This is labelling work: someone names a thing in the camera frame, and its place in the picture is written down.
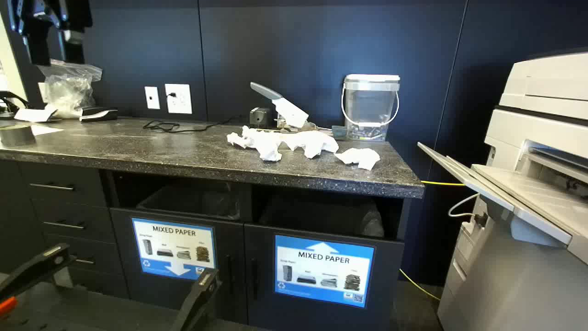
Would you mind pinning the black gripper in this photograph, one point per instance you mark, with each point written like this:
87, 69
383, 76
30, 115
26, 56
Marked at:
61, 25

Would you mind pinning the printed white paper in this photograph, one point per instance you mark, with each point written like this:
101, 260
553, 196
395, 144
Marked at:
313, 144

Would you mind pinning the small torn white paper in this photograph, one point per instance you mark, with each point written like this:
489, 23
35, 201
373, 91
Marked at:
361, 159

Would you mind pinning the clear bin liner bag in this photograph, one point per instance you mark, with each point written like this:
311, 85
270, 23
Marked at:
372, 221

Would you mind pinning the clear plastic bag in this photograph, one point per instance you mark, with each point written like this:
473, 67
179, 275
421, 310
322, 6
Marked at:
74, 89

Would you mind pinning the large white outlet plate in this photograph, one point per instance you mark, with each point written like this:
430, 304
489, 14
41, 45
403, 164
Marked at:
179, 98

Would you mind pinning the black clamp bar orange tip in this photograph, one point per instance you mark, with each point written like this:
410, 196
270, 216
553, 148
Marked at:
37, 269

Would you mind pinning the mixed paper sign down arrow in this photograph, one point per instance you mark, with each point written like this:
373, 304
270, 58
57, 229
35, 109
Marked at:
173, 249

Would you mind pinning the clear plastic bucket with lid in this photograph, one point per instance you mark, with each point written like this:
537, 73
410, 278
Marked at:
370, 104

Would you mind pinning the mixed paper sign up arrow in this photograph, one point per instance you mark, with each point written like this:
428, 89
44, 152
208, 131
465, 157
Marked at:
324, 269

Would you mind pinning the white office printer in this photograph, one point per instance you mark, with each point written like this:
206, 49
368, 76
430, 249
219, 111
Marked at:
526, 245

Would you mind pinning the small white wall plate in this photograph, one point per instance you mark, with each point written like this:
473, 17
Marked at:
151, 98

